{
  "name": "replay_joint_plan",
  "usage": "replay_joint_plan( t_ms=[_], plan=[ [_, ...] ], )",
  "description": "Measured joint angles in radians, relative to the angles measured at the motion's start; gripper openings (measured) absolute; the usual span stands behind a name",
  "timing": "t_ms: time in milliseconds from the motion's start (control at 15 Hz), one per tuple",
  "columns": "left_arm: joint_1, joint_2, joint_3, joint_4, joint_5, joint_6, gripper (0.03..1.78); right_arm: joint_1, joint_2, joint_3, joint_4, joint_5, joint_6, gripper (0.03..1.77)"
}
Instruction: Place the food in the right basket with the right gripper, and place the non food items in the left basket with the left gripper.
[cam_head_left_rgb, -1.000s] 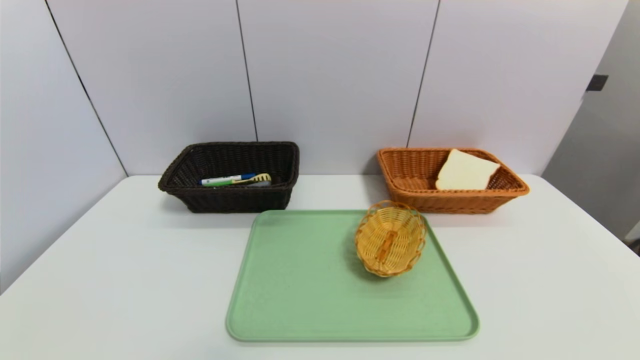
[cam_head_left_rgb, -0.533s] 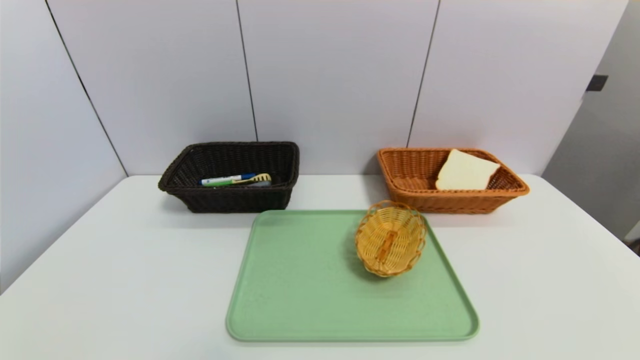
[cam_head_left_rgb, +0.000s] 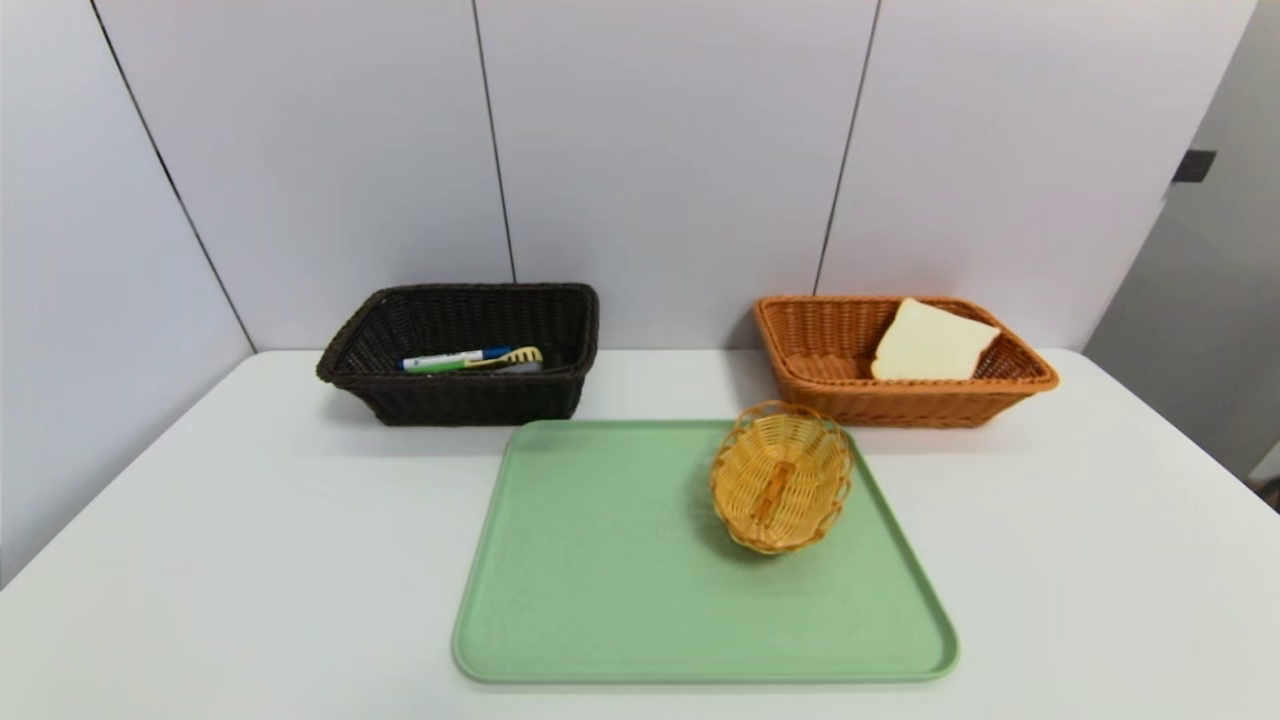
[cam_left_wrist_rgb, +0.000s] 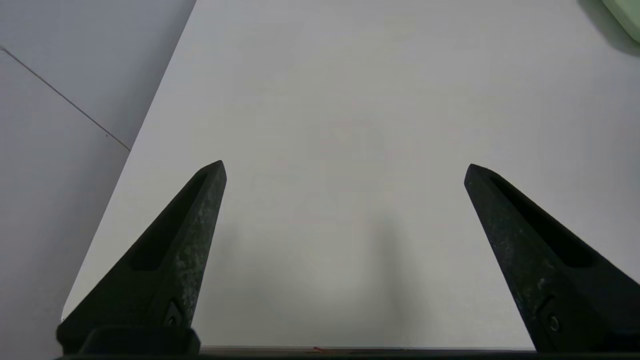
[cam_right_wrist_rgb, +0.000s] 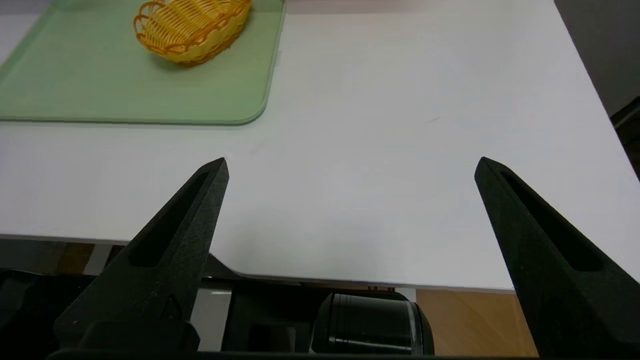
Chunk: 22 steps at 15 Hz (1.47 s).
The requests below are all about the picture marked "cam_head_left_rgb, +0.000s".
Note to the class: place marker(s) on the white marker with blue cap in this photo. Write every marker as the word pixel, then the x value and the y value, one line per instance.
pixel 445 358

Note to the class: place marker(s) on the toast bread slice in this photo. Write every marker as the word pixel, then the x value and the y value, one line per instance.
pixel 930 345

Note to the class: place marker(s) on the dark brown wicker basket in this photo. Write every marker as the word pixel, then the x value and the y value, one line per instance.
pixel 520 395

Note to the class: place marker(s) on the small round yellow wicker basket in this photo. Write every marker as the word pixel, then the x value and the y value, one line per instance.
pixel 785 480

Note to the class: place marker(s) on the orange rectangular wicker basket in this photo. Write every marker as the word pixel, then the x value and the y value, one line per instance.
pixel 830 340

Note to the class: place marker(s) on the light green plastic tray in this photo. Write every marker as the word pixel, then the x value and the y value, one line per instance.
pixel 620 600

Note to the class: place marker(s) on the black wall bracket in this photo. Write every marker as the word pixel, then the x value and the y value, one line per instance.
pixel 1195 165

